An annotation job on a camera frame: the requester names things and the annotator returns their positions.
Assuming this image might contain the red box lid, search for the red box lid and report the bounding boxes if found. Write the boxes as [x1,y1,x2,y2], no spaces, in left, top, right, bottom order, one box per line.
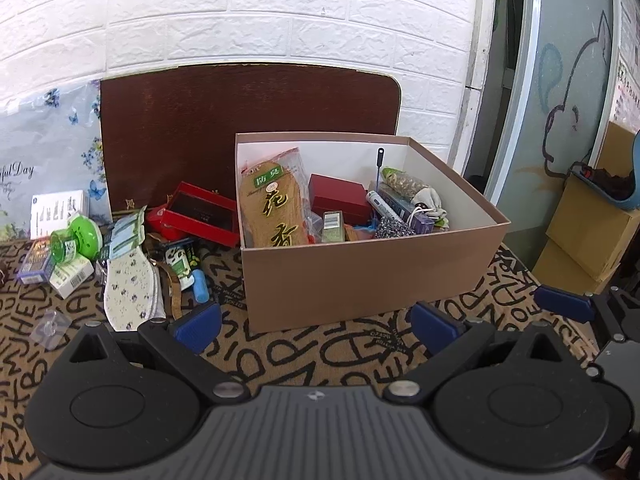
[145,204,186,241]

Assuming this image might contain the brown cardboard box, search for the brown cardboard box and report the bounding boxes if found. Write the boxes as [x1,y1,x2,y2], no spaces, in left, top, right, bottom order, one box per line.
[235,132,512,335]

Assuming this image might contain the green round plastic container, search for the green round plastic container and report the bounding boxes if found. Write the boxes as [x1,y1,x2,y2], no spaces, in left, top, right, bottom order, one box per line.
[50,211,103,265]

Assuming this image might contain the brown leather strap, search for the brown leather strap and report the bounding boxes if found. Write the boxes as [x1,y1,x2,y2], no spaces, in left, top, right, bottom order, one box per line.
[150,255,183,321]

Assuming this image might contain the brown insoles in clear packet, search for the brown insoles in clear packet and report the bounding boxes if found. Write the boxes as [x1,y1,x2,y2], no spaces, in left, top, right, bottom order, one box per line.
[239,147,316,248]

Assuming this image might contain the wall notice sheet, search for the wall notice sheet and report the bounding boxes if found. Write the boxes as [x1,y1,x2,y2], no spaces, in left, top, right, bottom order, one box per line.
[612,0,640,131]

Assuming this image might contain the dark blue box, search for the dark blue box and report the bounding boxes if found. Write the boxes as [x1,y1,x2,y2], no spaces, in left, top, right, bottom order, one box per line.
[377,182,426,218]

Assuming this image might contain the frosted glass door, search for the frosted glass door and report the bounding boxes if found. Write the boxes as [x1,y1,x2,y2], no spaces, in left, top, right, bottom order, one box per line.
[487,0,618,206]

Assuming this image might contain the white pen shaped device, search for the white pen shaped device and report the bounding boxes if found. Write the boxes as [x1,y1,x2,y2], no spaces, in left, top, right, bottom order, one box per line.
[366,190,401,221]

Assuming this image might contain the floral fabric insole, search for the floral fabric insole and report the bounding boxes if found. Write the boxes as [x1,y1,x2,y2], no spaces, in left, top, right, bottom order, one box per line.
[102,249,166,332]

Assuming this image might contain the letter print desktop cloth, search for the letter print desktop cloth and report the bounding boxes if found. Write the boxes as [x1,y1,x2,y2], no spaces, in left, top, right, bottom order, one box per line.
[0,237,601,480]

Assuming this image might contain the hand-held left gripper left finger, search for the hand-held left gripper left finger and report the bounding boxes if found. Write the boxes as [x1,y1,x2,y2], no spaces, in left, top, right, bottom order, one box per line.
[67,302,251,403]

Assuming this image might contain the clear plastic suction hook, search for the clear plastic suction hook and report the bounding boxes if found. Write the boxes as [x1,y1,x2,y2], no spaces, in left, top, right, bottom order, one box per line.
[29,310,71,351]

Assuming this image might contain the white and green small box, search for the white and green small box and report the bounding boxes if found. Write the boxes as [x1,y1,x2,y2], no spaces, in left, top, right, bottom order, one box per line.
[48,259,96,299]

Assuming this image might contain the purple small box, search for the purple small box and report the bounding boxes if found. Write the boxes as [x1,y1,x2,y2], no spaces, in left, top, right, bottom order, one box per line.
[407,210,436,236]

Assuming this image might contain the small blue plastic bottle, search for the small blue plastic bottle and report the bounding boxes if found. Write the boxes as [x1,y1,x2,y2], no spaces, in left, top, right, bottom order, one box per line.
[191,269,210,305]

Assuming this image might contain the green and white tube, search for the green and white tube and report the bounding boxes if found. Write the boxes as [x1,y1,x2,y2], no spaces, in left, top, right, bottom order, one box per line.
[162,242,201,291]

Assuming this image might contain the steel wire scourer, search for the steel wire scourer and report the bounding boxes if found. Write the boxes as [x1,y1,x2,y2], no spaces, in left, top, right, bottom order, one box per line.
[372,215,416,239]

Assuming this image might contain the white drawstring pouch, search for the white drawstring pouch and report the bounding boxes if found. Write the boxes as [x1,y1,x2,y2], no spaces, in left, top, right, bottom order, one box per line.
[407,187,451,231]

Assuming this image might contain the dark brown wooden board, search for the dark brown wooden board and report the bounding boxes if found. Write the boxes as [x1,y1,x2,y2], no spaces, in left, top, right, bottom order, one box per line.
[99,63,403,213]

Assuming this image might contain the floral printed plastic sheet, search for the floral printed plastic sheet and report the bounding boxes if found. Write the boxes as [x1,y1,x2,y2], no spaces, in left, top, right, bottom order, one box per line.
[0,79,113,243]

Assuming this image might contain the large cardboard carton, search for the large cardboard carton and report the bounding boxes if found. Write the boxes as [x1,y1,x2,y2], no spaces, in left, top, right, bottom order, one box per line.
[546,121,640,281]

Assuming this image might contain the red open gift box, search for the red open gift box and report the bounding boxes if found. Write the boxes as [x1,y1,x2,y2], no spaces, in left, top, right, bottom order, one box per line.
[161,181,241,248]

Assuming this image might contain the flat cardboard carton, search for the flat cardboard carton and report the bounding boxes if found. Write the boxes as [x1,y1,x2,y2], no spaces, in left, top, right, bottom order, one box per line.
[532,239,616,295]

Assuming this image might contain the white printed carton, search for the white printed carton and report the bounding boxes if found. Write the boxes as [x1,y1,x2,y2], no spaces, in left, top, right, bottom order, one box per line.
[30,190,91,241]

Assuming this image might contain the green herb sachet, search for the green herb sachet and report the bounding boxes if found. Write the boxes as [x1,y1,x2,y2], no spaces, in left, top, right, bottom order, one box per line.
[382,166,426,198]

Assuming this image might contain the purple card box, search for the purple card box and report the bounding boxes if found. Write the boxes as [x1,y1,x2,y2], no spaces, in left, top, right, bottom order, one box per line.
[16,240,55,286]

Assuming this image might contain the dark red box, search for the dark red box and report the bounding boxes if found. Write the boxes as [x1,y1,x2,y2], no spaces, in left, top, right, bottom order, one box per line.
[307,173,371,226]

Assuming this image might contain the small gold box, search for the small gold box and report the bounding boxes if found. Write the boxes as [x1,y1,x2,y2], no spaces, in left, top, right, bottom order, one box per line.
[321,210,347,243]

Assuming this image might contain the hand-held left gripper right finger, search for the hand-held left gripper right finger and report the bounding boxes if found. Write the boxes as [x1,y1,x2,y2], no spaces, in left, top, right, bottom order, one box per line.
[382,301,568,406]

